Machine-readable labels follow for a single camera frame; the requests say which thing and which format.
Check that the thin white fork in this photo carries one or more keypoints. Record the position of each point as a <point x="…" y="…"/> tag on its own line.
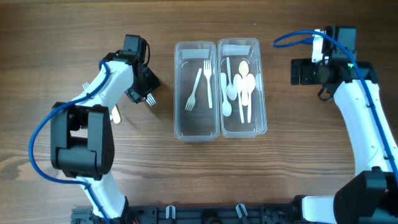
<point x="208" y="73"/>
<point x="150" y="100"/>
<point x="191" y="99"/>

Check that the white plastic spoon large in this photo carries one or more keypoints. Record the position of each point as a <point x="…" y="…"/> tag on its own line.
<point x="238" y="83"/>

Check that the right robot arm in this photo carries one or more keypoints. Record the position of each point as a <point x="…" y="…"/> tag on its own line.
<point x="371" y="196"/>

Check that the thin white plastic spoon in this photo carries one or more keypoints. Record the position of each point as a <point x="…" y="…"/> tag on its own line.
<point x="231" y="91"/>

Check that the clear plastic container right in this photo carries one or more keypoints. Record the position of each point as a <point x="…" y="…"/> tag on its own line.
<point x="243" y="107"/>

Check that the short white plastic spoon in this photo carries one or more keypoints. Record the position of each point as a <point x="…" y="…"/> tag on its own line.
<point x="225" y="106"/>

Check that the yellow plastic fork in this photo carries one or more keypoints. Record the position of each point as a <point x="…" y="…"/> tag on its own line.
<point x="116" y="115"/>

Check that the clear plastic container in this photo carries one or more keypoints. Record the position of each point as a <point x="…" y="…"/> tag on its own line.
<point x="201" y="123"/>
<point x="243" y="107"/>

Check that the clear plastic container left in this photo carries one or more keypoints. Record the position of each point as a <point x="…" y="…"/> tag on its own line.
<point x="201" y="123"/>

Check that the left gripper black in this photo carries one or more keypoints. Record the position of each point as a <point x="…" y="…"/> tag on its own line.
<point x="137" y="95"/>

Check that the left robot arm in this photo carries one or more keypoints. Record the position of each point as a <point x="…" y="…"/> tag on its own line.
<point x="81" y="136"/>

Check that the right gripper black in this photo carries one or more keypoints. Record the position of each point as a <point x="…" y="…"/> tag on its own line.
<point x="305" y="78"/>

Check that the yellow plastic spoon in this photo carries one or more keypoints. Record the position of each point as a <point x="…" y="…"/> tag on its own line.
<point x="244" y="70"/>

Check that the white plastic fork wide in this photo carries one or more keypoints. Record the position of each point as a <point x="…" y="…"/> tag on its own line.
<point x="85" y="85"/>

